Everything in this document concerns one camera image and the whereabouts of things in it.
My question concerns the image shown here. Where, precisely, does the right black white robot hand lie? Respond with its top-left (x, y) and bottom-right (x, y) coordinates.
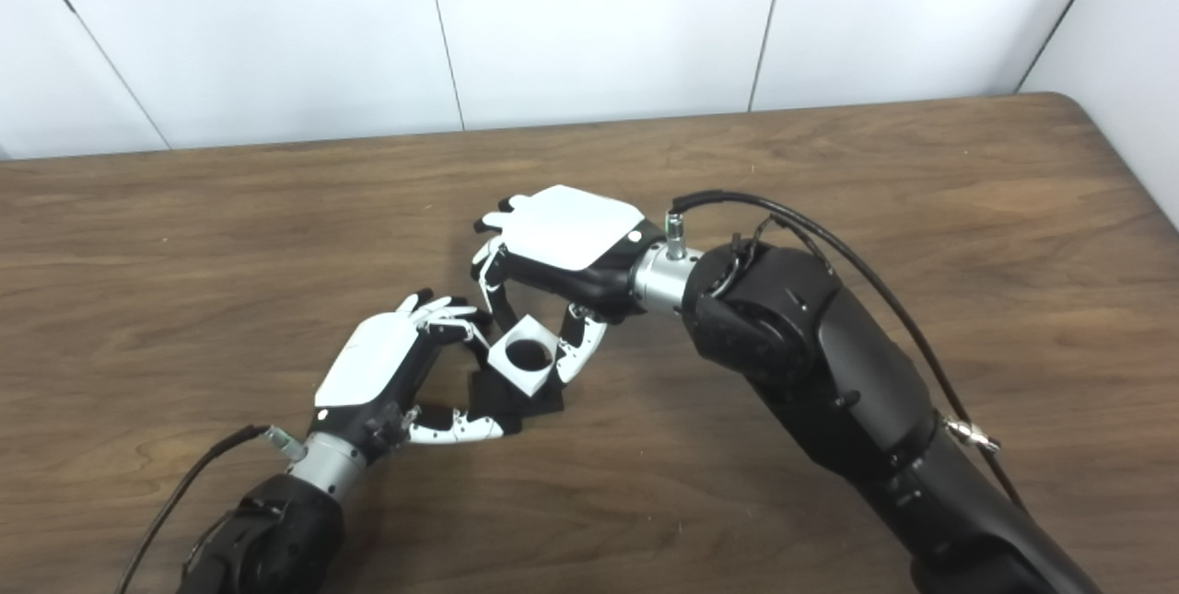
top-left (472, 185), bottom-right (666, 385)

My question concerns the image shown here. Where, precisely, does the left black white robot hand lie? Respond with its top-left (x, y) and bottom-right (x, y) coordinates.
top-left (309, 288), bottom-right (506, 464)

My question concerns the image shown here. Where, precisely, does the white square piece with hole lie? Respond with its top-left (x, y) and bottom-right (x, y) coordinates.
top-left (486, 316), bottom-right (561, 394)

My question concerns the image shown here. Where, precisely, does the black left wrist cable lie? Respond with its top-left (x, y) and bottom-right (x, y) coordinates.
top-left (115, 424), bottom-right (307, 594)

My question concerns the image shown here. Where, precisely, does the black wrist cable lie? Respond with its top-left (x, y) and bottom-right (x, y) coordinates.
top-left (668, 191), bottom-right (1028, 512)
top-left (115, 424), bottom-right (307, 594)

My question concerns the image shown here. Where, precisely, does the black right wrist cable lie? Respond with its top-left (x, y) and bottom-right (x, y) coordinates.
top-left (668, 191), bottom-right (1028, 512)

